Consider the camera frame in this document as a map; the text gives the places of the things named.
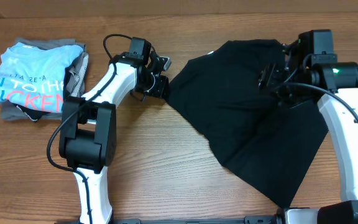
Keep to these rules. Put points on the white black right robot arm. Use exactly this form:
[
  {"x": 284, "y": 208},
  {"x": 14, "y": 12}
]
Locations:
[{"x": 312, "y": 71}]

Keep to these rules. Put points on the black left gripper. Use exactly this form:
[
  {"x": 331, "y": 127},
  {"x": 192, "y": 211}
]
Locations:
[{"x": 163, "y": 81}]

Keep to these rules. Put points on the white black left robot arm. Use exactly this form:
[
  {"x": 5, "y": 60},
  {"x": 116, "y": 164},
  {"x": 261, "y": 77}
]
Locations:
[{"x": 88, "y": 130}]

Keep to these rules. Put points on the black t-shirt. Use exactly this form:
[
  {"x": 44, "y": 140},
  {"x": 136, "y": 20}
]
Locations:
[{"x": 266, "y": 145}]

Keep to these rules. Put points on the light blue printed t-shirt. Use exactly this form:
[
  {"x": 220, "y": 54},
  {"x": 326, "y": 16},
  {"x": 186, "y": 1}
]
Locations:
[{"x": 34, "y": 78}]

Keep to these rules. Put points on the dark grey folded garment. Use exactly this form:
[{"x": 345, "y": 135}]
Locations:
[{"x": 9, "y": 112}]

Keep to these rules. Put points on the black folded garment in stack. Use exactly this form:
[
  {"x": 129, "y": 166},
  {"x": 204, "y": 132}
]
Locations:
[{"x": 33, "y": 115}]

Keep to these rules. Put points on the grey striped folded garment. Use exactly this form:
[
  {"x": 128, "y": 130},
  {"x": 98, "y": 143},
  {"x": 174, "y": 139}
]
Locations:
[{"x": 74, "y": 81}]

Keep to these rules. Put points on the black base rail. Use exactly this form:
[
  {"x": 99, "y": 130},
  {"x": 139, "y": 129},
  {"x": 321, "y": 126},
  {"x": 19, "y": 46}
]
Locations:
[{"x": 261, "y": 219}]

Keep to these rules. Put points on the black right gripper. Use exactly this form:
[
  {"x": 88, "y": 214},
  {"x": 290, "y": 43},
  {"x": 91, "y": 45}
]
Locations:
[{"x": 269, "y": 76}]

